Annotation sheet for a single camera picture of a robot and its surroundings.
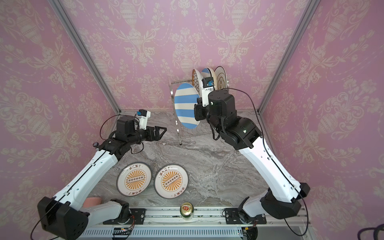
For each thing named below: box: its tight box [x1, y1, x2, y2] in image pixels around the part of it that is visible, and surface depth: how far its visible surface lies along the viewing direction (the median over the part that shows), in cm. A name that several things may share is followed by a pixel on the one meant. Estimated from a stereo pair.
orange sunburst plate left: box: [116, 162, 152, 197], surface depth 87 cm
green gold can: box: [180, 201, 194, 221], surface depth 68 cm
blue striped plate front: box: [174, 83, 200, 130], surface depth 69 cm
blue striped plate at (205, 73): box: [200, 68, 211, 79], surface depth 81 cm
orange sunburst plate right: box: [153, 163, 190, 199], surface depth 87 cm
